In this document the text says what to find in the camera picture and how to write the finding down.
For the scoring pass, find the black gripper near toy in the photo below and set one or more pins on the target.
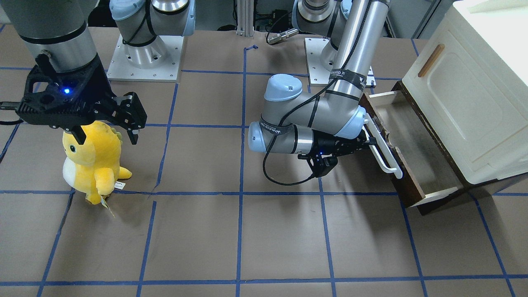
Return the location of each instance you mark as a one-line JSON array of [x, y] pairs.
[[100, 85]]

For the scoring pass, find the black gripper at drawer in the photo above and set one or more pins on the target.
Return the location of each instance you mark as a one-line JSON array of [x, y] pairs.
[[328, 145]]

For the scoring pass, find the dark brown wooden drawer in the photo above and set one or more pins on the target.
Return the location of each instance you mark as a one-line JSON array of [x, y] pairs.
[[430, 179]]

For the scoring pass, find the silver robot arm with drawer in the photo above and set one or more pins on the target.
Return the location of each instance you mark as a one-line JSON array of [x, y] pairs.
[[321, 127]]

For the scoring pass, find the silver robot arm near toy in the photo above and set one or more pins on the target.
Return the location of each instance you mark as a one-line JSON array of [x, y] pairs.
[[59, 28]]

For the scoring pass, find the yellow plush dinosaur toy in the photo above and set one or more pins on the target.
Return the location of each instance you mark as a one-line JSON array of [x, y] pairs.
[[94, 167]]

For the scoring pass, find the white drawer handle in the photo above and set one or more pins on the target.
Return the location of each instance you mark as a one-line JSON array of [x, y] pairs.
[[385, 159]]

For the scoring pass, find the robot base plate near box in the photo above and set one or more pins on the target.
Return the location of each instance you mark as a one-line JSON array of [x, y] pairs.
[[320, 57]]

